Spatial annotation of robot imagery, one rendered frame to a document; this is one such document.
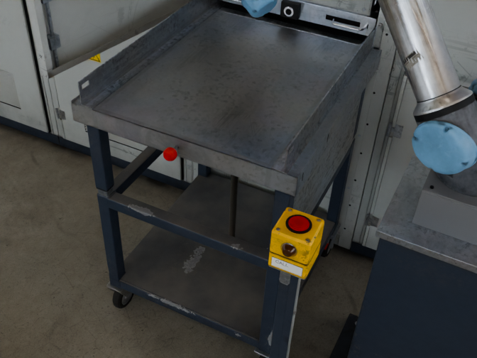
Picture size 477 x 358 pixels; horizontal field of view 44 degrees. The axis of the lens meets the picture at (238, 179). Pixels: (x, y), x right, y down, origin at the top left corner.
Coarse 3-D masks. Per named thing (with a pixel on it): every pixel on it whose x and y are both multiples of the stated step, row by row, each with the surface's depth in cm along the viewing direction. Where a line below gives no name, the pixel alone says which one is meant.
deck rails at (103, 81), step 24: (192, 0) 185; (168, 24) 176; (192, 24) 187; (144, 48) 168; (168, 48) 174; (360, 48) 165; (96, 72) 151; (120, 72) 161; (96, 96) 153; (336, 96) 157; (312, 120) 141; (288, 144) 140; (288, 168) 133
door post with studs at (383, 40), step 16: (384, 32) 176; (384, 48) 178; (384, 64) 181; (384, 80) 184; (368, 112) 193; (368, 128) 197; (368, 144) 200; (368, 160) 204; (352, 192) 215; (352, 208) 220; (352, 224) 224
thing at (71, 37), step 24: (48, 0) 150; (72, 0) 160; (96, 0) 166; (120, 0) 174; (144, 0) 182; (168, 0) 192; (48, 24) 155; (72, 24) 163; (96, 24) 170; (120, 24) 178; (144, 24) 187; (48, 48) 156; (72, 48) 167; (96, 48) 170; (48, 72) 160
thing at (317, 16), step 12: (228, 0) 196; (300, 0) 186; (276, 12) 191; (300, 12) 187; (312, 12) 186; (324, 12) 184; (336, 12) 182; (348, 12) 180; (324, 24) 186; (348, 24) 183; (372, 24) 179
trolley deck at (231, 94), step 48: (192, 48) 175; (240, 48) 177; (288, 48) 178; (336, 48) 179; (144, 96) 155; (192, 96) 156; (240, 96) 156; (288, 96) 157; (144, 144) 148; (192, 144) 140; (240, 144) 140; (288, 192) 135
